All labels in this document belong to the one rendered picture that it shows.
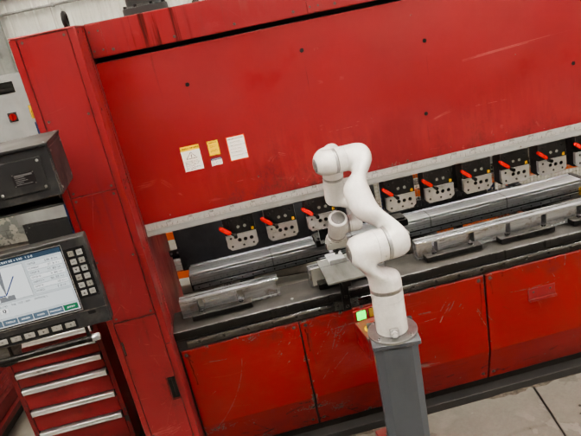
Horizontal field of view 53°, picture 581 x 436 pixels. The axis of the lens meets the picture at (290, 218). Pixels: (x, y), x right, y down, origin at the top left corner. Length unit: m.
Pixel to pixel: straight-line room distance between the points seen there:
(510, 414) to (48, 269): 2.41
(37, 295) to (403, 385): 1.40
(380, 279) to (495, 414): 1.52
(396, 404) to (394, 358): 0.21
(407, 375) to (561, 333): 1.41
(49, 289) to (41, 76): 0.81
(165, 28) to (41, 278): 1.12
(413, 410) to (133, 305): 1.27
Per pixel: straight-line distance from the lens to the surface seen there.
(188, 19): 2.59
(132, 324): 2.75
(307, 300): 2.86
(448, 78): 2.87
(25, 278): 2.32
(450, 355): 3.27
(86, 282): 2.29
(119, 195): 2.52
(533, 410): 3.48
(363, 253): 2.04
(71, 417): 3.52
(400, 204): 2.91
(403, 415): 2.42
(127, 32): 2.61
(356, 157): 2.24
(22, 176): 2.22
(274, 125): 2.67
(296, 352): 3.00
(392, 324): 2.21
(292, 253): 3.17
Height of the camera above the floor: 2.24
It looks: 20 degrees down
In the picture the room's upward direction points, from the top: 12 degrees counter-clockwise
